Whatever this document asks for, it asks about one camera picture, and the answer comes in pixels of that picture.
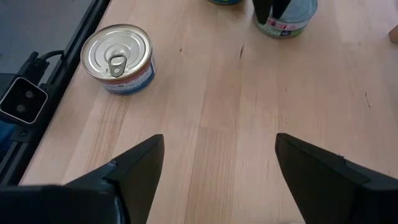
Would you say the green label tuna can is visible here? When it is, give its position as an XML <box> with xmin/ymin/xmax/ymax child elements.
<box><xmin>254</xmin><ymin>0</ymin><xmax>318</xmax><ymax>40</ymax></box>

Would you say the blue label salmon can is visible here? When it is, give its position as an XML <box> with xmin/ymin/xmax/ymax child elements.
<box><xmin>80</xmin><ymin>24</ymin><xmax>156</xmax><ymax>96</ymax></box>
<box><xmin>207</xmin><ymin>0</ymin><xmax>243</xmax><ymax>6</ymax></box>

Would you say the black camera cable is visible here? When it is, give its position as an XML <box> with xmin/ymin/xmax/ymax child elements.
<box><xmin>23</xmin><ymin>49</ymin><xmax>65</xmax><ymax>78</ymax></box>

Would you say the black table-level camera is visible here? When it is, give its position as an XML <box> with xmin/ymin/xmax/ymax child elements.
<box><xmin>0</xmin><ymin>76</ymin><xmax>49</xmax><ymax>125</ymax></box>

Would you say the black aluminium table frame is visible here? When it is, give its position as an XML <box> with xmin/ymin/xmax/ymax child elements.
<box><xmin>0</xmin><ymin>0</ymin><xmax>112</xmax><ymax>186</ymax></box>

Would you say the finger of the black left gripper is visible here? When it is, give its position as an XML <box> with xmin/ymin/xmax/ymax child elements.
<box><xmin>251</xmin><ymin>0</ymin><xmax>273</xmax><ymax>26</ymax></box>
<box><xmin>271</xmin><ymin>0</ymin><xmax>293</xmax><ymax>20</ymax></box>

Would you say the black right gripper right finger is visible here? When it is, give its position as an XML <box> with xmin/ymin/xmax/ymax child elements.
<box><xmin>275</xmin><ymin>133</ymin><xmax>398</xmax><ymax>224</ymax></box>

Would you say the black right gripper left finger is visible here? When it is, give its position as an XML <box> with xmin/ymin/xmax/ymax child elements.
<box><xmin>0</xmin><ymin>134</ymin><xmax>165</xmax><ymax>224</ymax></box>

